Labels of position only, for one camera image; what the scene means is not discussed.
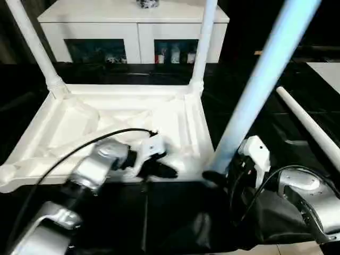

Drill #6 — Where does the black work mat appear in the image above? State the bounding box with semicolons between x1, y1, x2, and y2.
0;61;340;252

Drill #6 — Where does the flat white board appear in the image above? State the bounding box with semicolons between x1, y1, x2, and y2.
306;61;340;96

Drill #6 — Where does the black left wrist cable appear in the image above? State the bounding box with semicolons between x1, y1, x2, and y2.
4;127;160;249

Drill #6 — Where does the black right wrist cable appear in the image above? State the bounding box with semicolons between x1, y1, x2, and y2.
229;164;340;223

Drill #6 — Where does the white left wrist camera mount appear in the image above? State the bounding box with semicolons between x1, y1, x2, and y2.
126;134;167;179

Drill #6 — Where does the white cabinet with openings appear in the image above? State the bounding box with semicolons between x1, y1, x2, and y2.
37;0;231;65

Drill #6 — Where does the small shiny metal ornament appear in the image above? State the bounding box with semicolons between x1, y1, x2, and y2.
135;0;160;9

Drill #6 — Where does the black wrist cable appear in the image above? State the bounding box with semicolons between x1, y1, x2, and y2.
229;164;340;223
4;127;160;249

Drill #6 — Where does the white plastic table leg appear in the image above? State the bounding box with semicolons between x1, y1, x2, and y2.
213;0;324;178
276;86;340;166
4;0;72;93
189;0;219;91

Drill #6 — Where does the grey curtain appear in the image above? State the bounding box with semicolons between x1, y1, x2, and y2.
0;0;58;65

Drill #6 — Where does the white plastic table top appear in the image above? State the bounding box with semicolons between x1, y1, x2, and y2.
0;82;216;194

